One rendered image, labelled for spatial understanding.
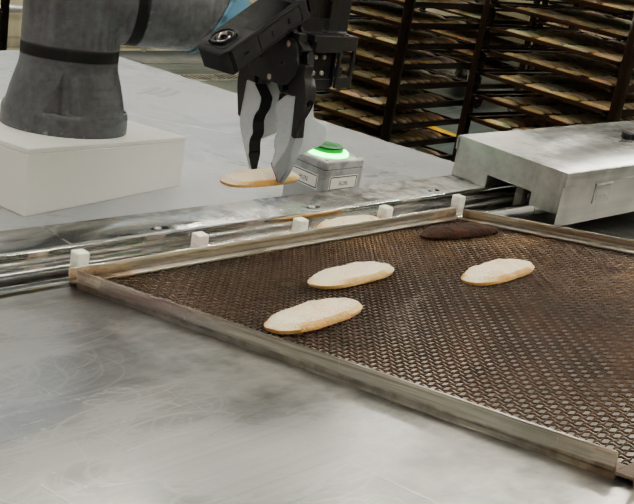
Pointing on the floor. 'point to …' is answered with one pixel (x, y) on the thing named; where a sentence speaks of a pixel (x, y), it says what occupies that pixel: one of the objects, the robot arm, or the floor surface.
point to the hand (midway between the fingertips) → (262, 164)
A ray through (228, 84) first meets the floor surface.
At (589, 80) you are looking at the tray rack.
